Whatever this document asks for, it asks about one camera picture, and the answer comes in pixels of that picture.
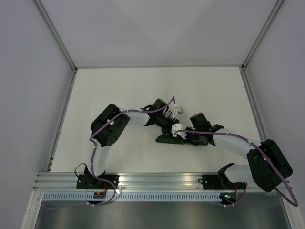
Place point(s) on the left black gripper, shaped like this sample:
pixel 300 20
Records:
pixel 167 130

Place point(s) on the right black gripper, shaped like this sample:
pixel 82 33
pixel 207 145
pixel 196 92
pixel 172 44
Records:
pixel 188 140

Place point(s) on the dark green cloth napkin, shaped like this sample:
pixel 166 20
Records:
pixel 169 139

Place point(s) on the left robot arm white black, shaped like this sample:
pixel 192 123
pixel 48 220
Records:
pixel 107 129

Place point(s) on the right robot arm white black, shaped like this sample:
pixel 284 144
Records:
pixel 265 159

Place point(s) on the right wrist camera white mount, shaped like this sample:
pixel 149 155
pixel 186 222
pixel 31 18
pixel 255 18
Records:
pixel 178 130

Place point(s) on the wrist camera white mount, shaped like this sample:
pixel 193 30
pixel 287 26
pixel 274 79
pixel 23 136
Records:
pixel 176 111
pixel 178 130

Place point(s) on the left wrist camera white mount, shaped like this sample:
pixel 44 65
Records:
pixel 176 111

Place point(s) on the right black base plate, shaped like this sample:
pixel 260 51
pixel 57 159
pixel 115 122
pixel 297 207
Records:
pixel 219 182

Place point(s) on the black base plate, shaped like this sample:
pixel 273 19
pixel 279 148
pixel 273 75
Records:
pixel 219 182
pixel 91 183

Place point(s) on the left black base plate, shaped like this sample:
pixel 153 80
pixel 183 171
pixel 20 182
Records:
pixel 91 183

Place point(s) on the aluminium front rail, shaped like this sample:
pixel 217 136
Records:
pixel 133 182

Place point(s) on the white slotted cable duct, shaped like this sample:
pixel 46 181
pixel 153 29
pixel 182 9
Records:
pixel 134 196

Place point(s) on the right aluminium frame post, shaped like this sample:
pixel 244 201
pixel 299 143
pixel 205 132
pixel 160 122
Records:
pixel 266 26

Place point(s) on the aluminium frame post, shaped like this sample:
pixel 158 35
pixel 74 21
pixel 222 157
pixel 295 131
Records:
pixel 48 21
pixel 266 26

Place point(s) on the left aluminium frame post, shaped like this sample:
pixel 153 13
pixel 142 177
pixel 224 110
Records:
pixel 48 21

